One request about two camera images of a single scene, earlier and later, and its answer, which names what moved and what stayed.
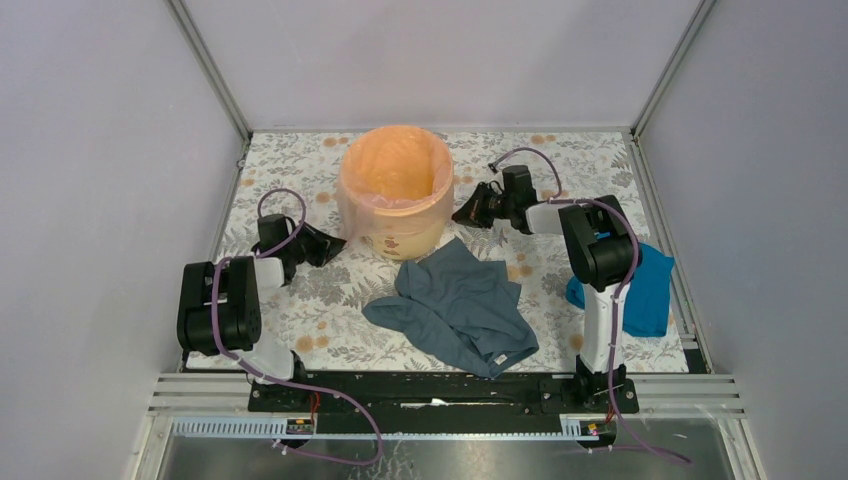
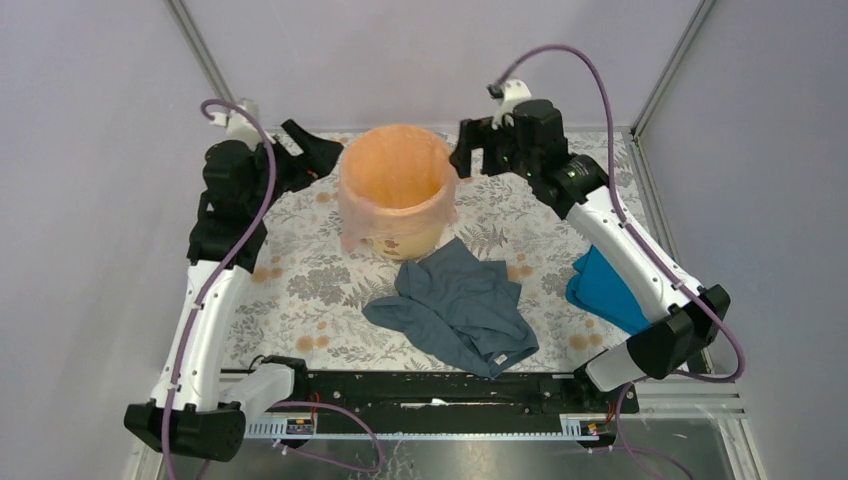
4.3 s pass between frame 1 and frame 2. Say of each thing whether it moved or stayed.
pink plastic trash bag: stayed
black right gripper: moved
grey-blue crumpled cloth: stayed
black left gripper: moved
